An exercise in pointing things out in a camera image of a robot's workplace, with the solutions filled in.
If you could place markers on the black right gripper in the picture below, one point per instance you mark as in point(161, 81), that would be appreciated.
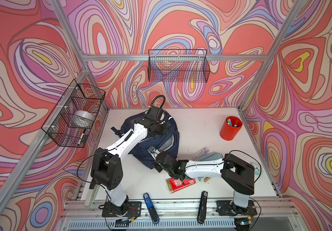
point(156, 167)

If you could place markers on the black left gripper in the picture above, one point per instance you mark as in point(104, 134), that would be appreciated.
point(165, 129)

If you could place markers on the navy blue backpack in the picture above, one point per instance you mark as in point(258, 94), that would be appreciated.
point(168, 142)

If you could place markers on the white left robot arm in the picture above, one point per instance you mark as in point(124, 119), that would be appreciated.
point(107, 168)

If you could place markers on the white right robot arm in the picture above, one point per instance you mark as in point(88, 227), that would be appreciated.
point(239, 174)

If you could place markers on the light blue pencil case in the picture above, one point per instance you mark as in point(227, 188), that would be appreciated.
point(209, 156)

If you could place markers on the red packet with white label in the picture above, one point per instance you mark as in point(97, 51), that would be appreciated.
point(177, 185)

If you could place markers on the clear plastic pen box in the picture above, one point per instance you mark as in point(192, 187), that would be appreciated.
point(202, 152)

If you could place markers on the black stapler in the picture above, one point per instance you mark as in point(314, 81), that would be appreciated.
point(201, 216)

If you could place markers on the blue stapler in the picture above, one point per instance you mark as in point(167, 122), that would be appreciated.
point(151, 209)

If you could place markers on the silver tape roll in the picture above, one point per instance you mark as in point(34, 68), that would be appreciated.
point(82, 119)

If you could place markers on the red pen cup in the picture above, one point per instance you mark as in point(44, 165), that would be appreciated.
point(230, 128)

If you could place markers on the black marker in left basket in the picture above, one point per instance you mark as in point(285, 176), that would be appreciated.
point(81, 137)

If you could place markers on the mint green small clock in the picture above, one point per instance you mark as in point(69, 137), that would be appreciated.
point(257, 168)

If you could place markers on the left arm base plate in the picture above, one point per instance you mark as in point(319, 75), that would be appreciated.
point(130, 209)

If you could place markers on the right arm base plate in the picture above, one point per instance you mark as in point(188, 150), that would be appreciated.
point(228, 208)

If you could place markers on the black wire basket on rear wall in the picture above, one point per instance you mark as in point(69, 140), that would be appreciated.
point(178, 65)

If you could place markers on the black wire basket on wall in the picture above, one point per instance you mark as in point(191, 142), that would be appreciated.
point(178, 65)
point(78, 96)

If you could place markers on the black wire basket on left wall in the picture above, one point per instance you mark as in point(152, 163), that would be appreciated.
point(78, 96)

